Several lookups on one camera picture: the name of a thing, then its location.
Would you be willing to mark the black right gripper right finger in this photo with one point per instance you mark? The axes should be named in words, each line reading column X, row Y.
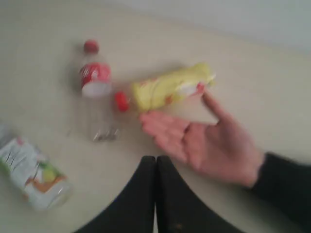
column 178, row 209

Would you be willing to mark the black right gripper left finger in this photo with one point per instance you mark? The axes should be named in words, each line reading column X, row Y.
column 133, row 210

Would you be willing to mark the white-label green tea bottle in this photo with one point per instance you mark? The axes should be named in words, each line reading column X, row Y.
column 42, row 184

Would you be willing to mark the clear red-label cola bottle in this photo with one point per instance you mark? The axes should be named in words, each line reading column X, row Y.
column 96, row 93

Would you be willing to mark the yellow bottle with red cap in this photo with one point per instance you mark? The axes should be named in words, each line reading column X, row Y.
column 165, row 89

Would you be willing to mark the bare open human hand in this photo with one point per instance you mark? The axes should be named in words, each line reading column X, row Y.
column 223, row 151

